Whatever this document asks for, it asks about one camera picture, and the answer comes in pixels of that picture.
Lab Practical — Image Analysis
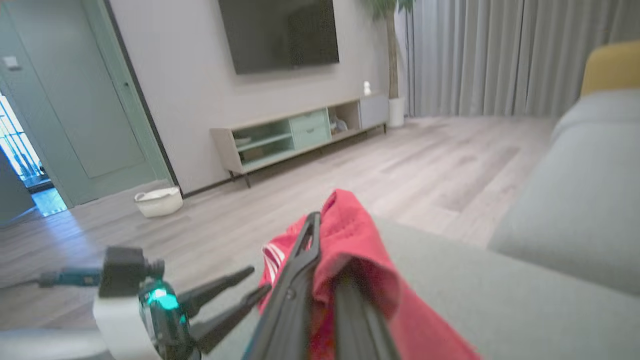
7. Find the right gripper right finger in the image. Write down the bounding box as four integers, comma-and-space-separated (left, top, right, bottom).
332, 273, 401, 360

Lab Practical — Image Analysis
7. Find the beige green TV cabinet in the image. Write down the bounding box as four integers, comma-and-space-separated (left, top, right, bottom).
210, 94, 391, 189

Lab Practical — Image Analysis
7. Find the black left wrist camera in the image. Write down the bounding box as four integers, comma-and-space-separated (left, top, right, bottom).
99, 246, 166, 298

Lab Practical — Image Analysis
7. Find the white laundry basket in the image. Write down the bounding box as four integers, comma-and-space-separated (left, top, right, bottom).
134, 186, 184, 219

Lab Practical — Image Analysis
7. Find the tall indoor plant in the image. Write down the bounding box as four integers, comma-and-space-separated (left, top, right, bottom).
367, 0, 416, 100

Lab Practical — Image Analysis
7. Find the left camera cable blue plug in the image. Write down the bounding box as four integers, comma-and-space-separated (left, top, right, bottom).
39, 269, 104, 289

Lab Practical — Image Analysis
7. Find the red Bulls basketball jersey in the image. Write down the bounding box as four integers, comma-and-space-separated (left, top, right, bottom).
257, 189, 481, 360

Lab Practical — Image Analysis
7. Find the green door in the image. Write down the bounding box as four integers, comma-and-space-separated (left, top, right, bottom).
0, 0, 174, 209

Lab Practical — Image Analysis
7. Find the white plant pot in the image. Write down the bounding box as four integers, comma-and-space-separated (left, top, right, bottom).
387, 96, 407, 128

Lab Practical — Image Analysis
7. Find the grey sofa cushion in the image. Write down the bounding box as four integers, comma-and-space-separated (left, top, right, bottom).
487, 89, 640, 297

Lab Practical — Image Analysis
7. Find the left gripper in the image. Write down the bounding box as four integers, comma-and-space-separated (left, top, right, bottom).
92, 266, 273, 360

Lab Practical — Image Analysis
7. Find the grey sofa seat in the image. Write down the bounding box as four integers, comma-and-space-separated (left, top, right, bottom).
200, 215, 640, 360

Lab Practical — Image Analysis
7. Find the black wall television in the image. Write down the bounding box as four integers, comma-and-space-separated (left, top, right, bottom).
218, 0, 340, 76

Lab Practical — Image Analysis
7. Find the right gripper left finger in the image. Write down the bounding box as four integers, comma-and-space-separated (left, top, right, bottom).
242, 211, 322, 360

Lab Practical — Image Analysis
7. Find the grey curtain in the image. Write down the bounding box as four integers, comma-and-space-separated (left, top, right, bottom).
395, 0, 640, 119

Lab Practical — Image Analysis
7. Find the yellow sofa cushion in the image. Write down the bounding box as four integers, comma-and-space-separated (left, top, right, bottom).
580, 41, 640, 97

